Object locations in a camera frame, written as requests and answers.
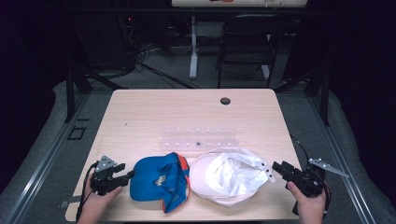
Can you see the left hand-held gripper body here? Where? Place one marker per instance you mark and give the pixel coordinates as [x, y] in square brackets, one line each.
[104, 182]

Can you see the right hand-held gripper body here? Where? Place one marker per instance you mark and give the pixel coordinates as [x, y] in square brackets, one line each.
[308, 182]

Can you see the blue and orange cap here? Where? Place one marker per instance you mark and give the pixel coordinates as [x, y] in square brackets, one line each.
[155, 179]

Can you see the pale pink cap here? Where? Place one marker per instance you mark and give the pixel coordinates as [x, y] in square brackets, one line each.
[227, 177]

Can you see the clear plastic container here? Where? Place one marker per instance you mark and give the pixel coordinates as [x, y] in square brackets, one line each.
[199, 141]

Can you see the person's left hand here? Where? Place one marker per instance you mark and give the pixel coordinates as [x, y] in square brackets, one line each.
[96, 202]

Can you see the person's right hand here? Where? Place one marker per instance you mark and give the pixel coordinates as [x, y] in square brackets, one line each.
[311, 207]

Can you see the black metal stand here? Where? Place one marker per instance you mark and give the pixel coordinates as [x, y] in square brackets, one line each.
[325, 96]
[71, 93]

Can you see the dark round table grommet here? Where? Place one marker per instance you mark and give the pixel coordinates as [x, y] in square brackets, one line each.
[225, 101]

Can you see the black folding chair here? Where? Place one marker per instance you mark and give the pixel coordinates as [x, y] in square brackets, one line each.
[249, 46]

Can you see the white desk leg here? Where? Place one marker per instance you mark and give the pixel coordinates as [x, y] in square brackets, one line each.
[193, 56]

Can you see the aluminium rail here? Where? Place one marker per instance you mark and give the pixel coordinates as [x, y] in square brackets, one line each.
[345, 174]
[40, 165]

